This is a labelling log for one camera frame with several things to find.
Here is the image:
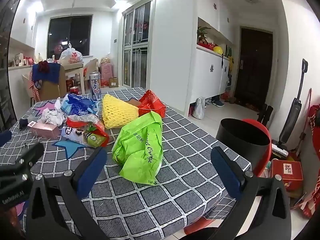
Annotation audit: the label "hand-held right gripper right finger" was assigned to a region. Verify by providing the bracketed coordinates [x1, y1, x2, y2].
[211, 146, 293, 240]

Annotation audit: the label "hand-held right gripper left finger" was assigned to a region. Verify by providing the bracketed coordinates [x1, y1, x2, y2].
[25, 147, 108, 240]

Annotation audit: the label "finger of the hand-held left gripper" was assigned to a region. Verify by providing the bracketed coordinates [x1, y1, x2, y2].
[0, 130, 12, 147]
[0, 142, 45, 174]

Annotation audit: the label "black trash bin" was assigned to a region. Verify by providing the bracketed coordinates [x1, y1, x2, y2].
[215, 118, 272, 173]

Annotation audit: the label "dark blue teal packet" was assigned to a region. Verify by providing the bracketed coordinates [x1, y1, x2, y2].
[17, 114, 42, 129]

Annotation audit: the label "pink box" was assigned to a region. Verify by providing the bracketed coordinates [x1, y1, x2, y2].
[29, 120, 60, 138]

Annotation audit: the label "white green snack packet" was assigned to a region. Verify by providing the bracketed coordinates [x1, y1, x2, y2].
[61, 126, 108, 148]

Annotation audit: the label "white tissue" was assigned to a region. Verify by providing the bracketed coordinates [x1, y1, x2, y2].
[41, 97, 66, 127]

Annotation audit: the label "green plastic bag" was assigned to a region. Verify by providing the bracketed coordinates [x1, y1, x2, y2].
[112, 111, 164, 186]

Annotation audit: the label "red clear snack wrapper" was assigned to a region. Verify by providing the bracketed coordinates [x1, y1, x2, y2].
[66, 114, 110, 145]

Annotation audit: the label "yellow foam fruit net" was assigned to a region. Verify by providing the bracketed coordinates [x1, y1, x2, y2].
[101, 94, 139, 130]

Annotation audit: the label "blue tissue packet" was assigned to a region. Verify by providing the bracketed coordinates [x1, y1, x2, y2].
[61, 94, 100, 117]

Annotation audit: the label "grey checked star tablecloth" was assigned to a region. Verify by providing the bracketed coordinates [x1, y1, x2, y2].
[0, 87, 252, 240]

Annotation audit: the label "red checked cloth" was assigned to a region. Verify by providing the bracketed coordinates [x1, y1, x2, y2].
[28, 71, 42, 102]

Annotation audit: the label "red box with white label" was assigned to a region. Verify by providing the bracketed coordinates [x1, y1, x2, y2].
[269, 159, 304, 198]

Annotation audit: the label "brown backed chair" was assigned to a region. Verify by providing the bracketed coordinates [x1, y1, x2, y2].
[31, 62, 67, 102]

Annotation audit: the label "black boot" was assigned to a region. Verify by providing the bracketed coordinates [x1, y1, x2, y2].
[264, 105, 274, 128]
[257, 104, 267, 123]

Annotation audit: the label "white counter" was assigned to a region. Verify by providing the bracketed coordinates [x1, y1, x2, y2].
[7, 52, 35, 98]

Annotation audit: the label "blue cloth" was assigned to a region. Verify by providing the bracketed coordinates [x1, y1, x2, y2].
[32, 61, 61, 84]

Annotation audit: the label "black upright vacuum cleaner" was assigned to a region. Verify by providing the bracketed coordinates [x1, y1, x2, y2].
[271, 59, 308, 155]

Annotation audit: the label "tall white blue can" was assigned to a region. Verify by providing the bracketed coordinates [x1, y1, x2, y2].
[89, 72, 102, 100]

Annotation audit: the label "red patterned paper bag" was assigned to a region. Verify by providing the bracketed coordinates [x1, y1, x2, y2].
[294, 177, 320, 218]

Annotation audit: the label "beige dining table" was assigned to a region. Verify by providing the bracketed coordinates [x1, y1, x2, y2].
[60, 62, 85, 93]

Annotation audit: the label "pink plastic stools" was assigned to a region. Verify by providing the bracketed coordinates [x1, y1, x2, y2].
[100, 62, 114, 87]

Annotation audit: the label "red patterned bundle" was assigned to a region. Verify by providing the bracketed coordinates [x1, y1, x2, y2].
[307, 105, 320, 140]

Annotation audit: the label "beige chair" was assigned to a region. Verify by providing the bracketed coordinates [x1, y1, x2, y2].
[84, 59, 99, 88]

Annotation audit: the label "white red printed plastic bag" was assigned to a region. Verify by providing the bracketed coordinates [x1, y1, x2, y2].
[58, 43, 83, 64]

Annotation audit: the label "dark entrance door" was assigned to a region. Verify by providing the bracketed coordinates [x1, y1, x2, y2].
[234, 26, 273, 113]

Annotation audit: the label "dark window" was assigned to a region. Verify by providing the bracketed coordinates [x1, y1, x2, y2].
[47, 15, 93, 62]

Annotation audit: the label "sliding glass door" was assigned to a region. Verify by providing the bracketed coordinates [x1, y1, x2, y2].
[122, 1, 153, 89]

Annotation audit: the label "potted plant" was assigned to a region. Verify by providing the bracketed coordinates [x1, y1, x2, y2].
[197, 26, 212, 43]

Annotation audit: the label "white wall cabinet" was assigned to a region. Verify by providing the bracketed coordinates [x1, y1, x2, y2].
[185, 17, 235, 117]

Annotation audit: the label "red long handle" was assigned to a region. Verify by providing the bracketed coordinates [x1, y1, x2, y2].
[296, 88, 312, 153]

